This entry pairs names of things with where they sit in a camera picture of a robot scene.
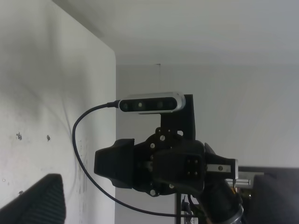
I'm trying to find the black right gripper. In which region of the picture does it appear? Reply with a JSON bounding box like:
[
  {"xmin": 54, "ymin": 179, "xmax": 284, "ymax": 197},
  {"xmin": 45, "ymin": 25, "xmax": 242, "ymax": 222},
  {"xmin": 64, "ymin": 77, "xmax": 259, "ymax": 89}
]
[{"xmin": 94, "ymin": 128, "xmax": 238, "ymax": 196}]

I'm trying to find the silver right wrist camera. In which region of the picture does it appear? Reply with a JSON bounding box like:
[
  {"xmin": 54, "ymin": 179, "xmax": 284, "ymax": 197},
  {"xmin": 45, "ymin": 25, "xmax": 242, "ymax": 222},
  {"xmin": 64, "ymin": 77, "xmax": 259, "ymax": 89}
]
[{"xmin": 118, "ymin": 92, "xmax": 186, "ymax": 114}]

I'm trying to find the dark monitor at edge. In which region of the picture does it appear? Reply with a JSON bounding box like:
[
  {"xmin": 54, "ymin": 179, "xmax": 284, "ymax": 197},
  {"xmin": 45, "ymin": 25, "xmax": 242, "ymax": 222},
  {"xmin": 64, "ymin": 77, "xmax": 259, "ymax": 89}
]
[{"xmin": 239, "ymin": 167, "xmax": 299, "ymax": 224}]

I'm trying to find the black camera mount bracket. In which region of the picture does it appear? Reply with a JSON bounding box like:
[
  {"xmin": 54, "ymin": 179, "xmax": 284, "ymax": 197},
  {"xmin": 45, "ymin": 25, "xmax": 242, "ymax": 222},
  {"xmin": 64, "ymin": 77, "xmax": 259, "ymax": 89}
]
[{"xmin": 160, "ymin": 94, "xmax": 196, "ymax": 140}]

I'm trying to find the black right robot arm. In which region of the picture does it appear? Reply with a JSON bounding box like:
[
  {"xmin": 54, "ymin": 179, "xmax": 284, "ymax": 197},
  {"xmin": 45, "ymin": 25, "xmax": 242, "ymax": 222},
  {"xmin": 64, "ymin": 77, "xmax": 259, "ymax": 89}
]
[{"xmin": 94, "ymin": 128, "xmax": 243, "ymax": 224}]

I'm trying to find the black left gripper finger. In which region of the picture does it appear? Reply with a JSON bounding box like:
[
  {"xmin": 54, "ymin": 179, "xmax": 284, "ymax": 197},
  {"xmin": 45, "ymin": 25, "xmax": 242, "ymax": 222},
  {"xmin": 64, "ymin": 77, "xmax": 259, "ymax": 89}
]
[{"xmin": 0, "ymin": 174, "xmax": 66, "ymax": 224}]

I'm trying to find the black right camera cable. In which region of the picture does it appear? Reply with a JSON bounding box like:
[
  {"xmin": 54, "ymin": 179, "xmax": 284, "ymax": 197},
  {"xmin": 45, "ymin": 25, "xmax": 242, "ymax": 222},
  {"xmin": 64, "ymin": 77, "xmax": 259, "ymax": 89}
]
[{"xmin": 72, "ymin": 99, "xmax": 182, "ymax": 217}]

